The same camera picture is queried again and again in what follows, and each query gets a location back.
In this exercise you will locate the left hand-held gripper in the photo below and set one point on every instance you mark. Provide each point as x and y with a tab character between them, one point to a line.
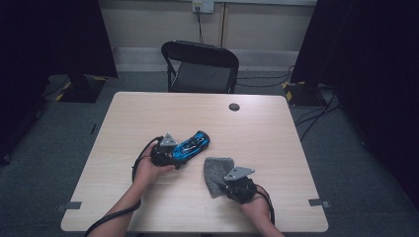
163	154

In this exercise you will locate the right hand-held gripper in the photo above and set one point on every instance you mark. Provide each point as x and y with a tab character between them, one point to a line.
240	189

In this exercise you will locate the blue toy car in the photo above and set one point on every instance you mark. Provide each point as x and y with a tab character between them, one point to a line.
192	144

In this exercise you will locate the grey cloth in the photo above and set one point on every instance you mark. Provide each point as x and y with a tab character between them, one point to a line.
214	171

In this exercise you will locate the person's left hand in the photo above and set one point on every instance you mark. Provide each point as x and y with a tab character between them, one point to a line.
148	169

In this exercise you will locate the person's right hand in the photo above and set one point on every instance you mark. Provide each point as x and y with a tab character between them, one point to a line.
255	209

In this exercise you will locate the grey tape mark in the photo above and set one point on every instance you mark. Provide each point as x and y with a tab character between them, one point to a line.
70	205
318	202

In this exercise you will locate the black folding chair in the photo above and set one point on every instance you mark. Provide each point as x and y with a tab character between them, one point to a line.
201	74

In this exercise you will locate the black stand base yellow stripes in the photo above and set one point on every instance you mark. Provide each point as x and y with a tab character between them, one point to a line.
82	92
303	95

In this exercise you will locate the black curtain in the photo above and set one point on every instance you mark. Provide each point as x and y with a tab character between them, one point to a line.
49	39
369	65

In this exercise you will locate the beige wall conduit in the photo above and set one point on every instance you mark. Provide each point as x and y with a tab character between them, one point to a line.
224	23

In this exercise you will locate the white wall socket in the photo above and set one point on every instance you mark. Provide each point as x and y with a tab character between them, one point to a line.
203	6

